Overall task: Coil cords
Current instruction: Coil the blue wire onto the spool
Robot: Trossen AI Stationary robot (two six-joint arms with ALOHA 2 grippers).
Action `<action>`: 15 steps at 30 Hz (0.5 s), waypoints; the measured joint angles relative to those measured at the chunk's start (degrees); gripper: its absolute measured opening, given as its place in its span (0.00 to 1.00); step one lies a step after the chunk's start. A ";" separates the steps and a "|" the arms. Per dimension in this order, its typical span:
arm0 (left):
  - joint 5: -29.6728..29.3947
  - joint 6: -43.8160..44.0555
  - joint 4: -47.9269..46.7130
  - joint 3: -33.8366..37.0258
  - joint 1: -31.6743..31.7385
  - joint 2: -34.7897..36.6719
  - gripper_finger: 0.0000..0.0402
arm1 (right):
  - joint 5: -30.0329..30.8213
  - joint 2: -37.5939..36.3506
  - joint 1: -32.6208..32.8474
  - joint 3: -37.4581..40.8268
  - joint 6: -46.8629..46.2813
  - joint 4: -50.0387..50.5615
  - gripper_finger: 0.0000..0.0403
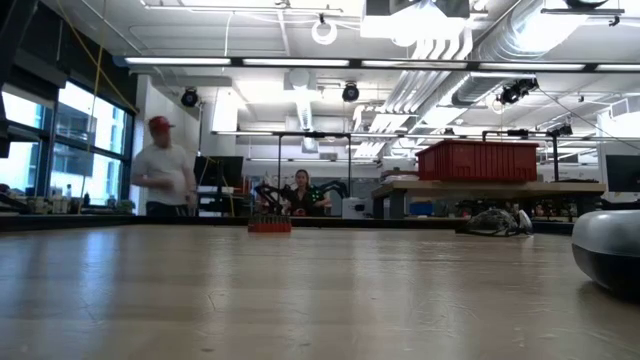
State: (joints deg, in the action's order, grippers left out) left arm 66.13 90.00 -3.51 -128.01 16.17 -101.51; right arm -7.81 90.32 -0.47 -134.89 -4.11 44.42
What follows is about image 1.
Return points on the crumpled dark bag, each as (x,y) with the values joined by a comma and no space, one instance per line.
(492,222)

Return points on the person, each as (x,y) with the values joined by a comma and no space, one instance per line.
(303,196)
(162,170)

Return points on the black ceiling camera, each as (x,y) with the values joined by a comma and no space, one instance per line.
(189,98)
(350,93)
(515,91)

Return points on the black beam with light strips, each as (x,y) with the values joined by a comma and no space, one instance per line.
(240,62)

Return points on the blue bin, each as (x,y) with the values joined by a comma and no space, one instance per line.
(421,208)

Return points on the black camera stand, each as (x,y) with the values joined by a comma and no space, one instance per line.
(555,155)

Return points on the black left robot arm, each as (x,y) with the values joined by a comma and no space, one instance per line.
(12,25)

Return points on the black monitor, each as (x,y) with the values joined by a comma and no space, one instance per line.
(623,172)
(220,171)

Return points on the black aluminium frame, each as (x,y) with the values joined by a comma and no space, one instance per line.
(150,220)

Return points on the wooden workbench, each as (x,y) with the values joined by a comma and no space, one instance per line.
(487,189)

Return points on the black background rig frame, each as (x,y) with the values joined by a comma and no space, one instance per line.
(279,170)

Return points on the large red ribbed bin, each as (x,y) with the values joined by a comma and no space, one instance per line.
(477,161)

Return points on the red and black bit holder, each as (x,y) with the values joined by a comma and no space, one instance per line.
(269,226)

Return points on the white device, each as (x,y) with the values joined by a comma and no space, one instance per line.
(352,207)

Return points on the black background robot arm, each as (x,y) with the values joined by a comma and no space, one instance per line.
(335,188)
(270,192)

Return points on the silver ventilation duct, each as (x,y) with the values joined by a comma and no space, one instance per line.
(505,40)

